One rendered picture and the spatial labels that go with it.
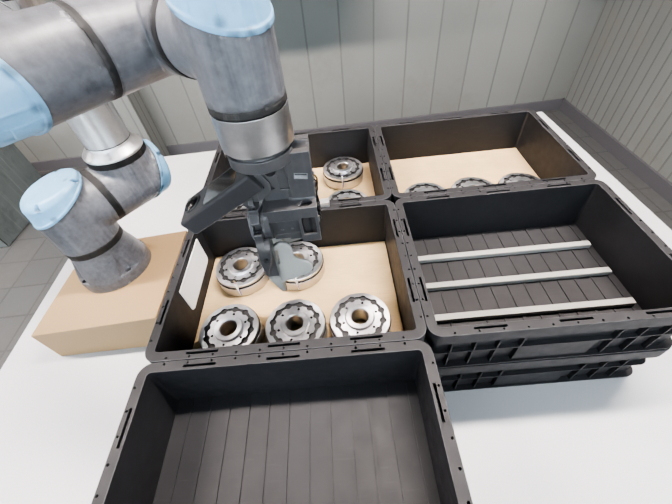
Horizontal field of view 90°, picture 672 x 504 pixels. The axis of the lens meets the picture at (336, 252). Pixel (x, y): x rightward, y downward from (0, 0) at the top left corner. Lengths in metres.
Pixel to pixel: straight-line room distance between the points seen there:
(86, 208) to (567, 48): 3.01
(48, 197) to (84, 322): 0.25
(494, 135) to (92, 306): 1.04
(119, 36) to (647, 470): 0.87
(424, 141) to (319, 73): 1.76
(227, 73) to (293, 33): 2.26
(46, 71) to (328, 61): 2.35
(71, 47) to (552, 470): 0.79
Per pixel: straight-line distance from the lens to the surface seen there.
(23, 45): 0.35
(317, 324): 0.58
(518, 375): 0.70
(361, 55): 2.63
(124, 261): 0.87
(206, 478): 0.57
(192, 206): 0.43
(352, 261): 0.69
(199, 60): 0.32
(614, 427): 0.79
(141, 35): 0.37
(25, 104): 0.35
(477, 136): 1.00
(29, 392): 0.98
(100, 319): 0.84
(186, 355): 0.53
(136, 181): 0.82
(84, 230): 0.81
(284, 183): 0.39
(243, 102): 0.32
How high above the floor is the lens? 1.35
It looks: 48 degrees down
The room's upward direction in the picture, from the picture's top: 7 degrees counter-clockwise
